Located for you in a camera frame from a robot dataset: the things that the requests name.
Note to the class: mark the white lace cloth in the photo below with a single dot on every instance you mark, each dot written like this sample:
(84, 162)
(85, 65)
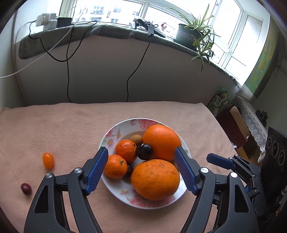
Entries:
(256, 128)

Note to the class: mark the pink table cloth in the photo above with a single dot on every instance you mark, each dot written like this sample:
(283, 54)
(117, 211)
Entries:
(72, 134)

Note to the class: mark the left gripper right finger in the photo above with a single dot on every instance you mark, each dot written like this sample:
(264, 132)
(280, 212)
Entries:
(235, 212)

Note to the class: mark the wall map poster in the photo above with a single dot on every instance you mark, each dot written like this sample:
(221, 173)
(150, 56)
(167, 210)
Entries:
(265, 64)

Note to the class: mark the black power adapter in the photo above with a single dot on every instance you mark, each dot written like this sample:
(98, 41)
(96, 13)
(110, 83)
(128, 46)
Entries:
(63, 22)

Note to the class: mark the potted spider plant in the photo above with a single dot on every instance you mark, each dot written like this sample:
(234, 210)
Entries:
(196, 35)

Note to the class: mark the mandarin orange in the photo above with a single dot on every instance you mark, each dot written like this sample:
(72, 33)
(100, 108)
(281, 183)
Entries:
(127, 150)

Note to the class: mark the smooth large orange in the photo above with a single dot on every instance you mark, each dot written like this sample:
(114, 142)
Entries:
(163, 141)

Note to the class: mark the cardboard box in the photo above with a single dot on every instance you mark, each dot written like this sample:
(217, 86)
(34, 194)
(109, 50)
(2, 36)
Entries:
(239, 121)

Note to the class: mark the brown longan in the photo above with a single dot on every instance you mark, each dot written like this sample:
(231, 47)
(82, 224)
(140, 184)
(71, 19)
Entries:
(137, 139)

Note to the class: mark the grey green sill cloth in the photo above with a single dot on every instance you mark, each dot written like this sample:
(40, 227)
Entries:
(41, 42)

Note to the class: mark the black camera box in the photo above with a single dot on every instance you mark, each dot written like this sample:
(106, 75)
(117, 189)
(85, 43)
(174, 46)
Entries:
(274, 156)

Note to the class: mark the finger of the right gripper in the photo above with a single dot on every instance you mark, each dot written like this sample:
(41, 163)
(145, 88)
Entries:
(220, 161)

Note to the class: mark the black laptop on sill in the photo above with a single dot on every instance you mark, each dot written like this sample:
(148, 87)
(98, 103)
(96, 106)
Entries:
(148, 26)

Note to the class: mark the floral white plate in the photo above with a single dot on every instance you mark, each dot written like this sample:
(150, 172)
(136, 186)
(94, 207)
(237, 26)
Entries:
(122, 188)

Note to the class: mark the small orange kumquat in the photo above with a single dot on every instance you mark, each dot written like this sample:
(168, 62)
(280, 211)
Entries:
(48, 160)

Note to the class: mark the green snack bag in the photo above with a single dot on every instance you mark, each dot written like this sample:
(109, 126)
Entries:
(219, 102)

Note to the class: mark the mandarin with stem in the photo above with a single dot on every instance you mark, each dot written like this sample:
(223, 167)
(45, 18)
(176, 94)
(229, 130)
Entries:
(116, 167)

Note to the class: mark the rough large orange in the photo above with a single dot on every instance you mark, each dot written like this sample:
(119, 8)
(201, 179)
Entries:
(155, 180)

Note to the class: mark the white power strip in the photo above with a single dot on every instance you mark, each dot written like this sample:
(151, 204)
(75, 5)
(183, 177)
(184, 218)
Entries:
(47, 20)

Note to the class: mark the small dark red plum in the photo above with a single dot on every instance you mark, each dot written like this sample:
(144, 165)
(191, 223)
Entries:
(26, 189)

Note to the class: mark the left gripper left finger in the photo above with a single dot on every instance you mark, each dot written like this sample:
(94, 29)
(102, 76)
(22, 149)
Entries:
(47, 211)

